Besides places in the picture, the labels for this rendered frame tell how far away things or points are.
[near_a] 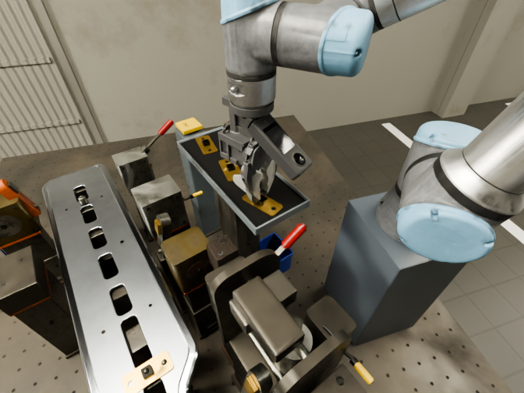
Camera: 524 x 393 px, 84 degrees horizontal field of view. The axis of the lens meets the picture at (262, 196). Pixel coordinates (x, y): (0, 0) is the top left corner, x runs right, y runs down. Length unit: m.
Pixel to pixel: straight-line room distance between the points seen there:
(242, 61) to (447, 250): 0.38
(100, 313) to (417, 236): 0.61
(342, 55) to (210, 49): 2.19
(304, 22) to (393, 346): 0.87
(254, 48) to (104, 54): 2.18
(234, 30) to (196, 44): 2.10
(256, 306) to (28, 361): 0.81
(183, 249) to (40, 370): 0.59
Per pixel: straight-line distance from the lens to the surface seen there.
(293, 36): 0.39
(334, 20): 0.39
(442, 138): 0.55
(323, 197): 1.31
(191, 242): 0.65
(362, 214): 0.70
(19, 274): 0.84
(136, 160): 0.96
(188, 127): 0.87
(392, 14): 0.50
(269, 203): 0.60
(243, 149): 0.50
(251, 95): 0.44
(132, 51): 2.52
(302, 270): 1.05
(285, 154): 0.47
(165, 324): 0.66
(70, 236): 0.89
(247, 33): 0.42
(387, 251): 0.65
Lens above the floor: 1.58
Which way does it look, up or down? 43 degrees down
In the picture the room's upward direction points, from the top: straight up
